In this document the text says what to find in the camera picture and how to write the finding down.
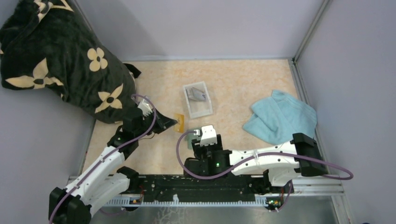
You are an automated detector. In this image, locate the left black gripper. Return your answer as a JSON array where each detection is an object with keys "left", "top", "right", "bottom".
[{"left": 135, "top": 107, "right": 177, "bottom": 139}]

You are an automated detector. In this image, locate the yellow credit card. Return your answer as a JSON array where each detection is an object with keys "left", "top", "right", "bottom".
[{"left": 173, "top": 113, "right": 184, "bottom": 133}]

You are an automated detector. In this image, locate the translucent white plastic bin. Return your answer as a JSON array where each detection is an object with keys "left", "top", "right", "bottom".
[{"left": 182, "top": 81, "right": 213, "bottom": 119}]

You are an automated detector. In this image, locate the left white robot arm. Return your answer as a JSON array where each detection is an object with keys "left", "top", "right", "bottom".
[{"left": 49, "top": 108, "right": 177, "bottom": 224}]

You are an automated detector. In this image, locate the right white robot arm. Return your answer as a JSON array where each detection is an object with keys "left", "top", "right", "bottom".
[{"left": 184, "top": 133, "right": 328, "bottom": 192}]

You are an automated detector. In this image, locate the light blue towel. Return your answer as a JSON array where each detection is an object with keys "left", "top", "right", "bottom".
[{"left": 242, "top": 90, "right": 318, "bottom": 145}]

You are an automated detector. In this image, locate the black floral blanket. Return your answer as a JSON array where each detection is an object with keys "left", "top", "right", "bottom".
[{"left": 0, "top": 0, "right": 139, "bottom": 124}]

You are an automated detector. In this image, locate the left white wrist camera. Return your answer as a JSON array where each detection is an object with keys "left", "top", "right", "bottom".
[{"left": 138, "top": 101, "right": 156, "bottom": 118}]

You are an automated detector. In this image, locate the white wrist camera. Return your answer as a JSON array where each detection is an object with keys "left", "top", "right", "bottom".
[
  {"left": 200, "top": 125, "right": 218, "bottom": 146},
  {"left": 138, "top": 101, "right": 156, "bottom": 118}
]

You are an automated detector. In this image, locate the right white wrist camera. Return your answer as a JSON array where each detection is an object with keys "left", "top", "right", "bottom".
[{"left": 200, "top": 125, "right": 218, "bottom": 146}]

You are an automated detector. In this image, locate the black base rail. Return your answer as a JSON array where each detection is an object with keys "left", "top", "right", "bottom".
[{"left": 110, "top": 174, "right": 294, "bottom": 204}]

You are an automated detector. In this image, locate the aluminium frame rail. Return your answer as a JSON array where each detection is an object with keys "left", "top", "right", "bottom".
[{"left": 66, "top": 174, "right": 345, "bottom": 208}]

